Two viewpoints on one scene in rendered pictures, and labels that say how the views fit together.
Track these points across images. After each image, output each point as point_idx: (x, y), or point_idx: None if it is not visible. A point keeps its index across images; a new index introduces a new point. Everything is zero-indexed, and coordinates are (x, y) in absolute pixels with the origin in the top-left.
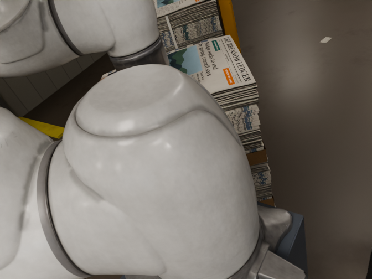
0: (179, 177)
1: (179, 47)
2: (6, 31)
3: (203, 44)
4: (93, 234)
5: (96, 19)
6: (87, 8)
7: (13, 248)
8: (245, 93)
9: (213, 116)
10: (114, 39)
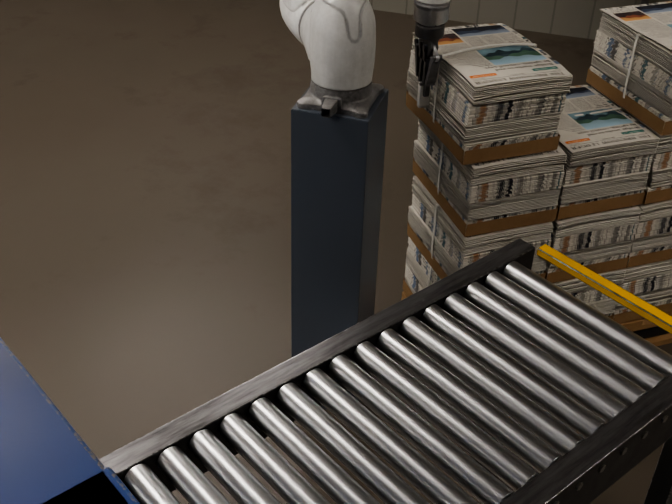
0: (319, 19)
1: (632, 78)
2: None
3: (549, 62)
4: (305, 20)
5: None
6: None
7: (296, 7)
8: (470, 90)
9: (343, 17)
10: None
